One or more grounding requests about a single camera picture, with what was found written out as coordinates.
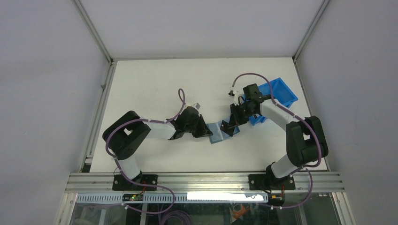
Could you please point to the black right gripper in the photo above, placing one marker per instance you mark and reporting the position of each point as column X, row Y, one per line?
column 234, row 120

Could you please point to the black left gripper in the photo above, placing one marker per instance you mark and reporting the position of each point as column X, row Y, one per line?
column 203, row 131

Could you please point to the teal leather card holder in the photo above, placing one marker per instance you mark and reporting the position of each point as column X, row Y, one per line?
column 218, row 134

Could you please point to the blue plastic bin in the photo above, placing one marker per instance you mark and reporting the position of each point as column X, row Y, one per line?
column 282, row 93

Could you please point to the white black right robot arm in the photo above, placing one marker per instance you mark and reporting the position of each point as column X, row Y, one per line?
column 305, row 140

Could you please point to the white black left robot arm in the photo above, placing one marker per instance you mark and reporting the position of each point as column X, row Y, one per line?
column 124, row 136

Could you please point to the orange object under table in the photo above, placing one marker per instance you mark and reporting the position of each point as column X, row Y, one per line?
column 238, row 210

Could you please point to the small green circuit board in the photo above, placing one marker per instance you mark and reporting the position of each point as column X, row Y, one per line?
column 132, row 197

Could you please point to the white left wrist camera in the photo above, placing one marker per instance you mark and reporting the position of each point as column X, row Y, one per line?
column 195, row 105

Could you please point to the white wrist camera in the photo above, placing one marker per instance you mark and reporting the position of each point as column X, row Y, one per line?
column 237, row 95
column 195, row 105

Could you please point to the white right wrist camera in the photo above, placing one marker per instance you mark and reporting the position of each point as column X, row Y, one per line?
column 237, row 95

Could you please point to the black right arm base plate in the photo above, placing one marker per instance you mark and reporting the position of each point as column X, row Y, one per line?
column 265, row 182

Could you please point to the white slotted cable duct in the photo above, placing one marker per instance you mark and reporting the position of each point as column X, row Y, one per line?
column 190, row 197

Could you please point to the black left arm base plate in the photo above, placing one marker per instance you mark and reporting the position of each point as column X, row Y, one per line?
column 122, row 184

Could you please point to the aluminium front frame rail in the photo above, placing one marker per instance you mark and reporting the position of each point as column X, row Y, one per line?
column 320, row 181

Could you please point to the aluminium right frame post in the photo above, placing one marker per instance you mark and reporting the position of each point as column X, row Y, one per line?
column 317, row 17

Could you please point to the aluminium frame post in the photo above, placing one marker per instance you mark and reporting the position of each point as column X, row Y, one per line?
column 317, row 17
column 92, row 30

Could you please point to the aluminium left frame post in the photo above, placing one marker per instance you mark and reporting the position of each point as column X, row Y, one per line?
column 92, row 30

